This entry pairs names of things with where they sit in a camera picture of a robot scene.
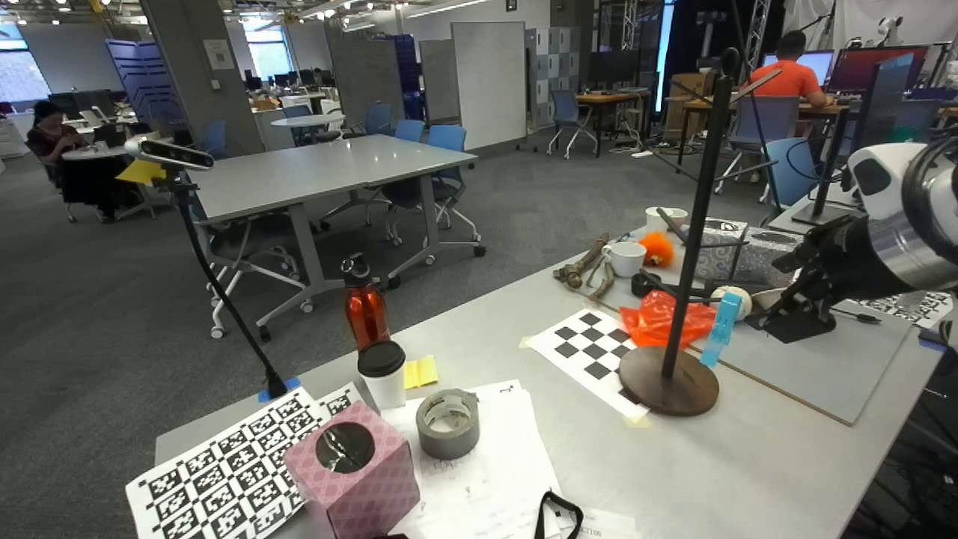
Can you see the blue tape piece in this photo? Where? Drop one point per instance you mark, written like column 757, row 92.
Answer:
column 935, row 336
column 279, row 388

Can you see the small white cup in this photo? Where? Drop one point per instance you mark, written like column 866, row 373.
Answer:
column 665, row 218

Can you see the white partition panel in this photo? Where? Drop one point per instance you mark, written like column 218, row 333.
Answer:
column 490, row 86

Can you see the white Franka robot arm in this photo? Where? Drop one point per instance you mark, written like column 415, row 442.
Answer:
column 899, row 198

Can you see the small fiducial tag sheet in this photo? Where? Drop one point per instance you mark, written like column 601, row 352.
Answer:
column 902, row 306

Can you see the grey mat board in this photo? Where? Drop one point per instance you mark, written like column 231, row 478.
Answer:
column 820, row 375

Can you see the brown wooden stick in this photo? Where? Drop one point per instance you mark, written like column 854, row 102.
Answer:
column 601, row 285

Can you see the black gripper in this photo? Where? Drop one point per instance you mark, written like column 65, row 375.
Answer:
column 834, row 258

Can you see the grey office chair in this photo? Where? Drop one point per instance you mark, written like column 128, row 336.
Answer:
column 749, row 125

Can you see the black gooseneck camera pole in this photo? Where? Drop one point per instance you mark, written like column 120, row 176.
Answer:
column 215, row 271

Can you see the blue plastic peg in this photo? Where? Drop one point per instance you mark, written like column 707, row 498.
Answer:
column 721, row 330

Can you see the grey office table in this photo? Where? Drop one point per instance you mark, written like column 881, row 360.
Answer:
column 318, row 168

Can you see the red water bottle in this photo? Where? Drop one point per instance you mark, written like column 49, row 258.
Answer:
column 366, row 315

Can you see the seated person at desk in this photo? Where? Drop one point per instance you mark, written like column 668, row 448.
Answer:
column 62, row 140

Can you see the white mug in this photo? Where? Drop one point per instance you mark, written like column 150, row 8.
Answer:
column 628, row 258

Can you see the brown wooden branch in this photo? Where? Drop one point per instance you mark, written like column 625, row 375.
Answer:
column 580, row 265

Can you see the laptop screen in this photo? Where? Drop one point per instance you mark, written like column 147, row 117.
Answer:
column 823, row 66

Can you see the checkerboard paper sheet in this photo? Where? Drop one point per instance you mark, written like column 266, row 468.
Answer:
column 580, row 345

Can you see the wooden desk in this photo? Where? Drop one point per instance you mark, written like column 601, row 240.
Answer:
column 608, row 99

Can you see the grey speckled tissue box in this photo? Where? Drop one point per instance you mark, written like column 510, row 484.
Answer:
column 779, row 243

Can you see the yellow sticky note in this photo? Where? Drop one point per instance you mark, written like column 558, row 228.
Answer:
column 420, row 373

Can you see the round wooden disc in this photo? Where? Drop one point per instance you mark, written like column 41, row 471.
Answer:
column 668, row 385

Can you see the orange plastic bag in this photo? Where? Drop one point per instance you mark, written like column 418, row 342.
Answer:
column 647, row 324

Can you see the white cup with black lid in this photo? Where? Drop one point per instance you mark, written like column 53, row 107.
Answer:
column 381, row 379

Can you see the large fiducial tag sheet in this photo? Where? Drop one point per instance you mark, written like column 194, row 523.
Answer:
column 221, row 481

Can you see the white paper sheet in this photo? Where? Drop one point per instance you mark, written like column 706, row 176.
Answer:
column 490, row 481

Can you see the orange fluffy toy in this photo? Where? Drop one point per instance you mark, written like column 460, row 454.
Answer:
column 661, row 246

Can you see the grey duct tape roll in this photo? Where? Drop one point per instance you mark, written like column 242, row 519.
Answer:
column 447, row 424

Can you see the person in orange shirt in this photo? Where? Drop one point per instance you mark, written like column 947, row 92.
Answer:
column 790, row 80

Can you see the pink tissue box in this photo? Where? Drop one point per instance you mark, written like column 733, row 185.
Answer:
column 355, row 490

